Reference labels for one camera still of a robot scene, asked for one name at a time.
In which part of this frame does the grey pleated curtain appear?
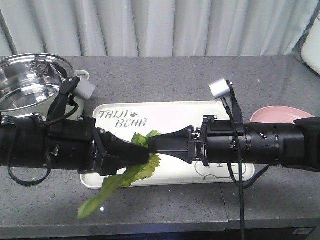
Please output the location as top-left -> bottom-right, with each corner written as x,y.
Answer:
0,0 -> 320,57

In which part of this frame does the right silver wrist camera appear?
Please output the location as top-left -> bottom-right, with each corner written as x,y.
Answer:
209,78 -> 233,100

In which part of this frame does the black camera cable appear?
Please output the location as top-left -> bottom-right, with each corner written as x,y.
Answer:
222,97 -> 273,231
6,94 -> 80,187

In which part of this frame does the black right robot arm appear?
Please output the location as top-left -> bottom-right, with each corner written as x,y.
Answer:
148,115 -> 320,172

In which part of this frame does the cream electric cooking pot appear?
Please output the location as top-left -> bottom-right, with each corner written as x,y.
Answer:
0,53 -> 90,120

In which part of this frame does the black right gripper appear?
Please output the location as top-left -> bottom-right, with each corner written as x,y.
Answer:
148,115 -> 239,166

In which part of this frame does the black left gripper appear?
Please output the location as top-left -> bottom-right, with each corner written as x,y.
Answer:
47,117 -> 150,176

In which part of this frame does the black left camera cable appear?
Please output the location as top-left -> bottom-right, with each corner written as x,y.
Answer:
6,94 -> 80,187

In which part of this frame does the black right camera cable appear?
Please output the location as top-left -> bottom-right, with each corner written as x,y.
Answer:
222,97 -> 273,231

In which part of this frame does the cream bear serving tray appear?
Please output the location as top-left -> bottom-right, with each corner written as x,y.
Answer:
79,100 -> 256,190

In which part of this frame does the pink round plate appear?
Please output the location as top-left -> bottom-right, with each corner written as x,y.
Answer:
250,105 -> 315,123

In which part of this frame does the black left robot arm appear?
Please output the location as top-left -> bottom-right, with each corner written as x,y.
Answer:
0,117 -> 150,176

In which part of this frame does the green lettuce leaf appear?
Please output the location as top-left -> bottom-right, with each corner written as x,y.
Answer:
77,129 -> 163,220

